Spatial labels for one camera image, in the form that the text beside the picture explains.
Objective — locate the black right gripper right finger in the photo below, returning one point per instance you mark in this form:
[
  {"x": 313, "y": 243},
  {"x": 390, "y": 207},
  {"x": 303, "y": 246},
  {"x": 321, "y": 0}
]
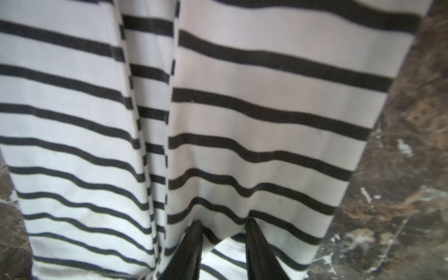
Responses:
[{"x": 261, "y": 261}]

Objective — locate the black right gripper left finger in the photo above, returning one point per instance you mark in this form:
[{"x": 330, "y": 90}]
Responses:
[{"x": 186, "y": 260}]

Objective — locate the striped tank top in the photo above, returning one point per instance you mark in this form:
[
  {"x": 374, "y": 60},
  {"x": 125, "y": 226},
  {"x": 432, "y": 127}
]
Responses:
[{"x": 123, "y": 122}]

